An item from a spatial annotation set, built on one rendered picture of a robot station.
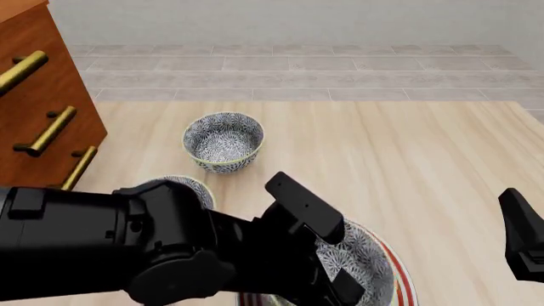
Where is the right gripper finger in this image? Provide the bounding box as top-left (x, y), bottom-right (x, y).
top-left (497, 187), bottom-right (544, 256)

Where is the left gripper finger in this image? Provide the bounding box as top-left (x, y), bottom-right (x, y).
top-left (329, 266), bottom-right (367, 306)

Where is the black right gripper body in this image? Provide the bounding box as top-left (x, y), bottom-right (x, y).
top-left (506, 250), bottom-right (544, 283)

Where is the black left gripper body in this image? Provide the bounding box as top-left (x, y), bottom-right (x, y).
top-left (233, 207), bottom-right (337, 306)

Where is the blue white patterned bowl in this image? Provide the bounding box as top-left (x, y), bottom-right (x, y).
top-left (182, 110), bottom-right (266, 175)
top-left (139, 173), bottom-right (217, 213)
top-left (313, 218), bottom-right (398, 306)

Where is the white plate with red rings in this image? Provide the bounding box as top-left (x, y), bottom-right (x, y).
top-left (235, 222), bottom-right (422, 306)

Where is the wooden cabinet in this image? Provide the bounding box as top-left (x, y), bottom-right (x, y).
top-left (0, 0), bottom-right (109, 193)

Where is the long brass cabinet handle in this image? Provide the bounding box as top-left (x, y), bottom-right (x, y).
top-left (0, 49), bottom-right (49, 97)

